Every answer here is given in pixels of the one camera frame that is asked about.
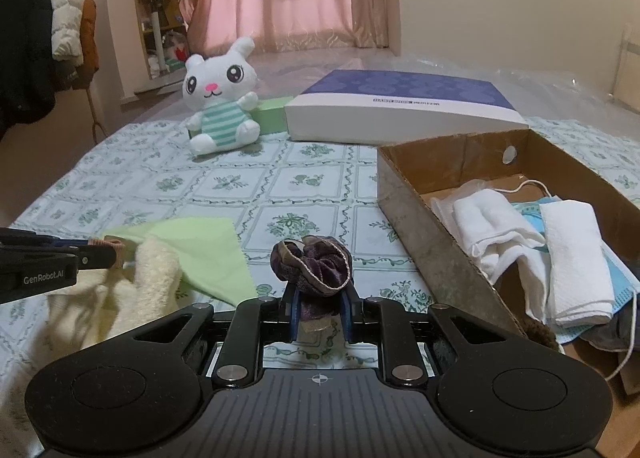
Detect white towel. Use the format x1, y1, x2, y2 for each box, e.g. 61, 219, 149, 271
430, 188, 551, 325

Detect grey cloth face mask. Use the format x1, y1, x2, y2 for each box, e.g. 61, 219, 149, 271
582, 307, 640, 355

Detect white puffer jacket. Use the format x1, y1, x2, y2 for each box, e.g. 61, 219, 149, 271
36, 0, 86, 74

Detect light green cloth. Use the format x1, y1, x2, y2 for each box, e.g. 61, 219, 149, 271
102, 217, 259, 309

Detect green patterned bedsheet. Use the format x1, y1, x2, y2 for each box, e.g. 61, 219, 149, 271
0, 115, 640, 389

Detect cluttered wooden shelf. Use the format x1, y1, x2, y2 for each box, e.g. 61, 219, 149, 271
129, 0, 194, 81

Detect white plush bunny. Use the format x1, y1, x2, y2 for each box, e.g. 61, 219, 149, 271
181, 36, 262, 156

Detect brown cardboard box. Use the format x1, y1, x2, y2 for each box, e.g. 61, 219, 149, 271
376, 128, 640, 397

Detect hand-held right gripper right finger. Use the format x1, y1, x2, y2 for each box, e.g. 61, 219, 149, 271
340, 287, 527, 387

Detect blue face mask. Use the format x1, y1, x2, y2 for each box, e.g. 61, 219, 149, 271
500, 179, 640, 382

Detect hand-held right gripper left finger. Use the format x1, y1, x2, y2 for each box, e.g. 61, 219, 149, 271
99, 288, 302, 388

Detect purple velvet scrunchie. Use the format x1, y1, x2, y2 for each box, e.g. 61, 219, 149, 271
270, 235, 356, 344

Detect brown fuzzy scrunchie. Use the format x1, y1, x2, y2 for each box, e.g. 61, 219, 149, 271
520, 315, 561, 352

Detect black jacket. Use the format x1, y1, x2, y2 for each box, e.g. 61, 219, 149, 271
0, 0, 57, 139

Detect brown jacket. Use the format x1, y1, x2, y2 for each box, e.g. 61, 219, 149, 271
75, 0, 101, 89

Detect coat rack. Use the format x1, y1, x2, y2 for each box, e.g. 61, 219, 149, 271
20, 0, 109, 145

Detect white paper tissue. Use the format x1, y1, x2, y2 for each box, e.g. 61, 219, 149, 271
539, 200, 615, 329

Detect blue and white flat box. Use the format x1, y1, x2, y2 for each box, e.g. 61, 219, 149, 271
284, 69, 530, 143

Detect cream fluffy towel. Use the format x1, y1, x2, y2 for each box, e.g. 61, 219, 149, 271
47, 237, 183, 345

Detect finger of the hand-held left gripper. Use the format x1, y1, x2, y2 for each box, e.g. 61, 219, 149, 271
75, 243, 120, 271
0, 227, 97, 247

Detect green cardboard box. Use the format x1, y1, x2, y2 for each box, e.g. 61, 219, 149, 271
250, 96, 297, 137

